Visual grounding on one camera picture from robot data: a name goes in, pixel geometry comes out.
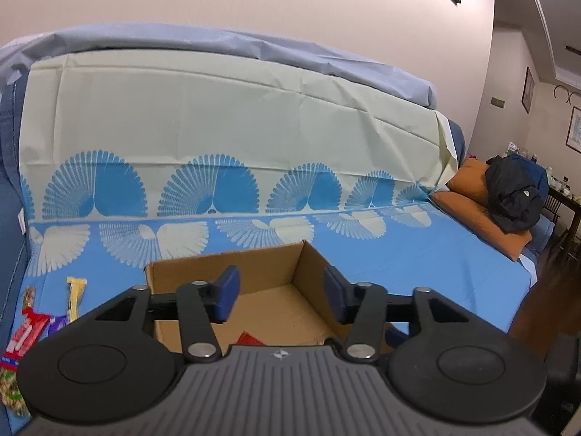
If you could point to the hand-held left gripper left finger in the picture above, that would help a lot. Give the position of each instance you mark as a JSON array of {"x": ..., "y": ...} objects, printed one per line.
[{"x": 229, "y": 290}]

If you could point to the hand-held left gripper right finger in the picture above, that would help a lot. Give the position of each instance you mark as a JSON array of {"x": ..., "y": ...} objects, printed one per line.
[{"x": 333, "y": 293}]

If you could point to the brown cardboard box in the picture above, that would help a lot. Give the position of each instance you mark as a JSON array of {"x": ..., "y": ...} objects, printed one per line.
[{"x": 281, "y": 295}]

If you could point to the yellow snack bar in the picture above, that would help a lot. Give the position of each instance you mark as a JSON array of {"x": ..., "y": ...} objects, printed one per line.
[{"x": 75, "y": 297}]

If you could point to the purple snack bar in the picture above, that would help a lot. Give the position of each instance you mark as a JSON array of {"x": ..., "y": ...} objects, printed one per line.
[{"x": 56, "y": 324}]

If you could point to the red white snack packet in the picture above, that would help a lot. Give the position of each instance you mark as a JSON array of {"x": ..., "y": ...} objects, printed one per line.
[{"x": 27, "y": 334}]

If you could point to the green nut snack packet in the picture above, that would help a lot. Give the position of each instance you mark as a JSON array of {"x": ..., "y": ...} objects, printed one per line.
[{"x": 11, "y": 393}]

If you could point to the blue cream printed bed sheet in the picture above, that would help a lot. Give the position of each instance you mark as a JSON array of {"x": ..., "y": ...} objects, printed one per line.
[{"x": 408, "y": 254}]

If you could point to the orange pillow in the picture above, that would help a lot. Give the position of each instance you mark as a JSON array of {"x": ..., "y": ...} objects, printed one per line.
[
  {"x": 481, "y": 225},
  {"x": 470, "y": 181}
]

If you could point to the wooden table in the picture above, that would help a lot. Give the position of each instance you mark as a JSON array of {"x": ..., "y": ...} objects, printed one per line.
[{"x": 565, "y": 202}]

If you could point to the dark blue bag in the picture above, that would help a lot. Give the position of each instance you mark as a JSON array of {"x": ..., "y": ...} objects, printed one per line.
[{"x": 517, "y": 190}]

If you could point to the thin red brown snack bar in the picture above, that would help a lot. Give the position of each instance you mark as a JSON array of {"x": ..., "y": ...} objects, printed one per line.
[{"x": 28, "y": 297}]

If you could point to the white sofa label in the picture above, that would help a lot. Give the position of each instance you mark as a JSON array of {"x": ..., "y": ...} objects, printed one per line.
[{"x": 20, "y": 222}]

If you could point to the cluster of small bottles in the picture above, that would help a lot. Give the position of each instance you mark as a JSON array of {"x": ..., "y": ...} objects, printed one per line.
[{"x": 522, "y": 153}]

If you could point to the blue red snack packet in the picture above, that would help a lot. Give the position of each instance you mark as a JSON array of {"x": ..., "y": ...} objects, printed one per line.
[{"x": 7, "y": 363}]

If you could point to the grey-blue sofa cover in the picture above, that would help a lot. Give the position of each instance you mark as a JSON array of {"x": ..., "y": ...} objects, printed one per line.
[{"x": 317, "y": 54}]

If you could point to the white framed wall picture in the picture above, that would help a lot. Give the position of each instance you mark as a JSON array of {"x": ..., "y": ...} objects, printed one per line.
[{"x": 575, "y": 127}]

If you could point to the wall switch plate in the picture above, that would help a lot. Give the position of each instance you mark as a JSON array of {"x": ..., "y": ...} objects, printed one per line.
[{"x": 498, "y": 102}]

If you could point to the small framed wall picture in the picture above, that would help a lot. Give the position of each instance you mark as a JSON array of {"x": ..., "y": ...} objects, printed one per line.
[{"x": 527, "y": 90}]

